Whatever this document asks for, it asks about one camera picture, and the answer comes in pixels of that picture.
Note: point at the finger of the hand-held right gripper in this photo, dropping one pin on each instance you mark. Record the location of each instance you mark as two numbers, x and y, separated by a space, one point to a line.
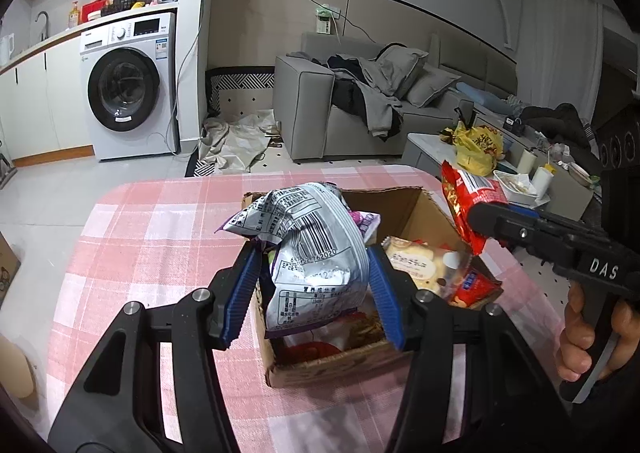
500 223
525 211

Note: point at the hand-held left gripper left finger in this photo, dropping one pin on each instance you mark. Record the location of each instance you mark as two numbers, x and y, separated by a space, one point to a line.
242 293

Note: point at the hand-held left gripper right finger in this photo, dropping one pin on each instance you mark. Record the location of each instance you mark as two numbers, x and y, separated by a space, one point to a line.
385 293

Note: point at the red white-label snack bag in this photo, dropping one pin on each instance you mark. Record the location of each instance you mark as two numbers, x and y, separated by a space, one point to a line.
465 193

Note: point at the silver purple snack bag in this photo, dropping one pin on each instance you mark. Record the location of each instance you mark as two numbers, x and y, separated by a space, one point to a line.
310 253

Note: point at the red chip bag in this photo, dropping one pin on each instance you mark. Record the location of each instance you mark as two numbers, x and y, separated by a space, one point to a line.
312 349

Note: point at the person's right hand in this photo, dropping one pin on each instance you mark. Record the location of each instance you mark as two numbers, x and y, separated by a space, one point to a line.
575 343

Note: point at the white food bowl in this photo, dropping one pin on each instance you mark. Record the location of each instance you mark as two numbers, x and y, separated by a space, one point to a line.
515 183

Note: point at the white yellow-cap bottle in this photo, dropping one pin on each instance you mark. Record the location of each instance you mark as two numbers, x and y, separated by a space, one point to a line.
542 177

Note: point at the white cup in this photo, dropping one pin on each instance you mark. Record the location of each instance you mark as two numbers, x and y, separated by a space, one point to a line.
526 162

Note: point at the clear cookie pack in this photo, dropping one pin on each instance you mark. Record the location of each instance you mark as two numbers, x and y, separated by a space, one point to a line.
425 263

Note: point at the dark red snack packet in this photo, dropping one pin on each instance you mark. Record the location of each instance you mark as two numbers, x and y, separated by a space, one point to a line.
475 285

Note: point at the purple snack packet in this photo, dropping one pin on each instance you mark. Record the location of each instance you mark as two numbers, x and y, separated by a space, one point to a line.
369 224

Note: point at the yellow plastic bag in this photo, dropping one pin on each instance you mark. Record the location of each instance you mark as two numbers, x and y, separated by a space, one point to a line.
477 148

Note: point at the dark blanket heap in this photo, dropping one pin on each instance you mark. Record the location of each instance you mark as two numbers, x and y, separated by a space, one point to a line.
555 125

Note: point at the grey coffee table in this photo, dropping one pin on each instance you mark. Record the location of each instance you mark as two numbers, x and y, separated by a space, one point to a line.
430 153

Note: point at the pink checked tablecloth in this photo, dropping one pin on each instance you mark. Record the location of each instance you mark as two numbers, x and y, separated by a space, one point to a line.
150 233

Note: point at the black phone stand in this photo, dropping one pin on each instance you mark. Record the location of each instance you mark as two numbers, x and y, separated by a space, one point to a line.
466 114

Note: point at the light blue pillow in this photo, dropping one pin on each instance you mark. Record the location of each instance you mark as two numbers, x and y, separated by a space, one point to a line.
487 100

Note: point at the beige cloth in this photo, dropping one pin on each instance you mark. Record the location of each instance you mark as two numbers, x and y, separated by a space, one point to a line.
240 143

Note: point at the small grey cushion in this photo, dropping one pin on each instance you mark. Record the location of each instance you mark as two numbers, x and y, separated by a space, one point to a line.
432 85

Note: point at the grey jacket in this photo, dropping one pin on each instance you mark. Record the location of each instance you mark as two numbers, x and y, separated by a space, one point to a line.
380 108

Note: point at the white curtain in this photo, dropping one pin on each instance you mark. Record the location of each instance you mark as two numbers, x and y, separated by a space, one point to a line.
560 48

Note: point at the large grey cushion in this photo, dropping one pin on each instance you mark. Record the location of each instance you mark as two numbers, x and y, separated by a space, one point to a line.
400 68

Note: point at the grey sofa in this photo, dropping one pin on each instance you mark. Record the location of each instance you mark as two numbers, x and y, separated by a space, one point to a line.
310 113

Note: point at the dark clothing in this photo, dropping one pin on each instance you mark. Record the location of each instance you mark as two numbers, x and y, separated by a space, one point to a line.
347 83

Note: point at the white washing machine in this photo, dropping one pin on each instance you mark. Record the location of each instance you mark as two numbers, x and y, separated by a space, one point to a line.
130 88

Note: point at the printed cardboard box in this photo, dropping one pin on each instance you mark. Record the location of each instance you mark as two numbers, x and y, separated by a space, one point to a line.
7 268

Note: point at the stick vacuum cleaner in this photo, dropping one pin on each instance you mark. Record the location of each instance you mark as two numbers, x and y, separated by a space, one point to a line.
6 163

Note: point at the white base cabinets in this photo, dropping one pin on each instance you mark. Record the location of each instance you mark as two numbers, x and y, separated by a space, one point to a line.
45 108

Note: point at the red box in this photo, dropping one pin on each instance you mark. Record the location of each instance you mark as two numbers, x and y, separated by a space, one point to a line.
95 10

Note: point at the yellow bottle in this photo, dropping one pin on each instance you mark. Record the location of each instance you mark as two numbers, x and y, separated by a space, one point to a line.
74 15

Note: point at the kitchen faucet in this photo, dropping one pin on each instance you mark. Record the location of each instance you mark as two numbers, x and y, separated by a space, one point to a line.
44 20

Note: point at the white electric kettle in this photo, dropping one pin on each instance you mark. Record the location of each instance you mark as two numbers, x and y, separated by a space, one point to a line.
6 49

